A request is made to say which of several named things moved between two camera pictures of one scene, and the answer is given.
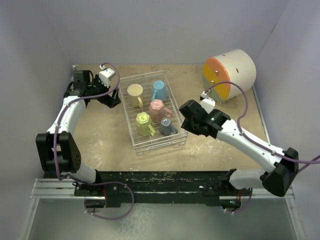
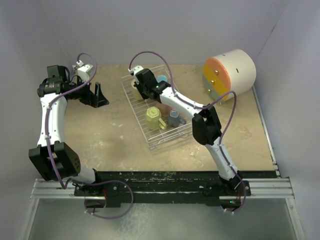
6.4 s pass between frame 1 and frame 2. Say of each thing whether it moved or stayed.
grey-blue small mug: moved
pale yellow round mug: moved
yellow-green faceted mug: moved
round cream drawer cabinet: stayed
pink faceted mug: moved
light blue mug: moved
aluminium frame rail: stayed
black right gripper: moved
